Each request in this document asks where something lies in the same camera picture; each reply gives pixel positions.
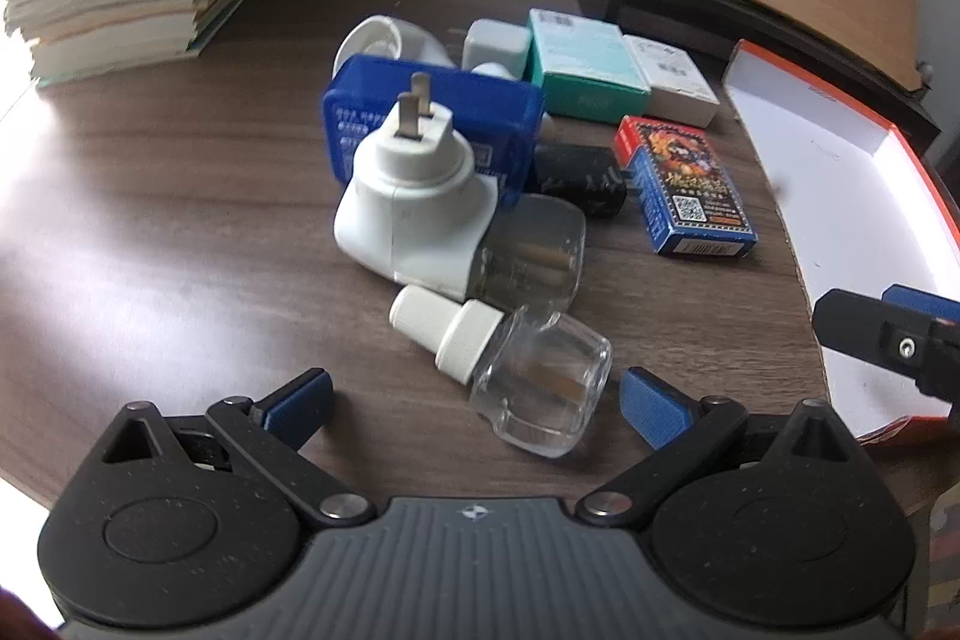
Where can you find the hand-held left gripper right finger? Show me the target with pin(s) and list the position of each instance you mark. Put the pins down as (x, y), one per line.
(652, 409)

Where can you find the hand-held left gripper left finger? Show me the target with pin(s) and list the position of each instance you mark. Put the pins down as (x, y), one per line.
(300, 406)

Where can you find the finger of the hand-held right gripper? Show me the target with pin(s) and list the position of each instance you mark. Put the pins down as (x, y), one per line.
(919, 301)
(855, 325)

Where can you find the clear bottle with white cap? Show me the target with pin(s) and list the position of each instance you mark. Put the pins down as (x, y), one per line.
(540, 377)

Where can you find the orange and white cardboard box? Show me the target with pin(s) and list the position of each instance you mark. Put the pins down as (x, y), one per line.
(825, 160)

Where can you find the playing card box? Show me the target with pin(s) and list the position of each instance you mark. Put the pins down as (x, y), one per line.
(682, 183)

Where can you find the white plug-in heater with bottle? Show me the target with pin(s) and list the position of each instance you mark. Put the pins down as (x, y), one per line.
(409, 197)

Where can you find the blue rectangular box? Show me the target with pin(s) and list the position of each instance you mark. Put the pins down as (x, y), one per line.
(472, 108)

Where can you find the teal box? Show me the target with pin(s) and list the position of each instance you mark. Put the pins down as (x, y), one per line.
(585, 63)

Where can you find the white charger adapter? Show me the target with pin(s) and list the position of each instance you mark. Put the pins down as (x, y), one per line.
(495, 44)

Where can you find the small black cylinder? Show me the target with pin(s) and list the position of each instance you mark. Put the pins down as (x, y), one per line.
(577, 175)

